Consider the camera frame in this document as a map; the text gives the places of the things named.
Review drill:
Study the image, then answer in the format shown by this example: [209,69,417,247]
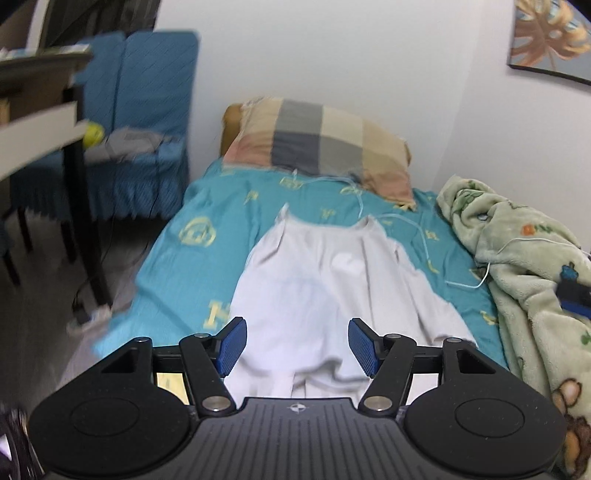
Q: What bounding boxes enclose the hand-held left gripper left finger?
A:
[99,316,249,415]

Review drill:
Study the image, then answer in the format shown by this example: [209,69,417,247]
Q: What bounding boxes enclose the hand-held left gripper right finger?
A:
[348,316,499,415]

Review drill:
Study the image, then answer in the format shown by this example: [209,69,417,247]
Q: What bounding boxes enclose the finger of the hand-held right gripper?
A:
[556,277,591,322]

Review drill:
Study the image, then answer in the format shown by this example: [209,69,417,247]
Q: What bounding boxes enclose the white shirt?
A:
[229,205,478,401]

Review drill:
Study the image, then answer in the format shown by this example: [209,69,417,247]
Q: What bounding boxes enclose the green printed fleece blanket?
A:
[436,175,591,477]

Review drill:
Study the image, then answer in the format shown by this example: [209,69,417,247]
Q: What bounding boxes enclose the teal printed bed sheet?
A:
[92,157,511,407]

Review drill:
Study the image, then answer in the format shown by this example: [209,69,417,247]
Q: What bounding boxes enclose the plaid pillow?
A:
[223,97,414,206]

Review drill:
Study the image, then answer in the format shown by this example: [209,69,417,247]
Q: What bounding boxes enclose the brown pillow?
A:
[219,104,244,158]

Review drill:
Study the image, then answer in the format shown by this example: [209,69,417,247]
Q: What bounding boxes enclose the grey cloth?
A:
[85,128,163,163]

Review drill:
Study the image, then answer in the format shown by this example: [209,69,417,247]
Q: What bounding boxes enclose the yellow-green ball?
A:
[83,121,105,148]

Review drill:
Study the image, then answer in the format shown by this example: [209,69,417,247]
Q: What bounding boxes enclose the black table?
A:
[0,44,115,309]

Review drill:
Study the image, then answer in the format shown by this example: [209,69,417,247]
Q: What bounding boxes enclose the blue covered chair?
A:
[9,30,201,221]

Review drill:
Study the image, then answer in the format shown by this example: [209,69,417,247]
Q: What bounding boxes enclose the white cable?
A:
[279,168,591,289]

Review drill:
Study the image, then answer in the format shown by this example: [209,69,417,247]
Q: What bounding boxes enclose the leaf wall picture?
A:
[507,0,591,86]

